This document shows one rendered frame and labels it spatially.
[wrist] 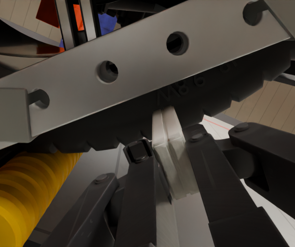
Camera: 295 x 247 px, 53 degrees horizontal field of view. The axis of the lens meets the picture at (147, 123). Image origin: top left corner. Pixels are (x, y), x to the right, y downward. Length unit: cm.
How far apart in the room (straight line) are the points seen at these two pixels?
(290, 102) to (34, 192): 523
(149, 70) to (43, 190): 16
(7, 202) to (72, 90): 10
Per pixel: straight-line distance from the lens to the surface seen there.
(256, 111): 521
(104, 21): 401
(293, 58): 29
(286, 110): 540
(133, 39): 17
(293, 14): 19
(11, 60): 29
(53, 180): 31
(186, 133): 16
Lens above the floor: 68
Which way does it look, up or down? 14 degrees down
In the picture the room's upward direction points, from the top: 24 degrees clockwise
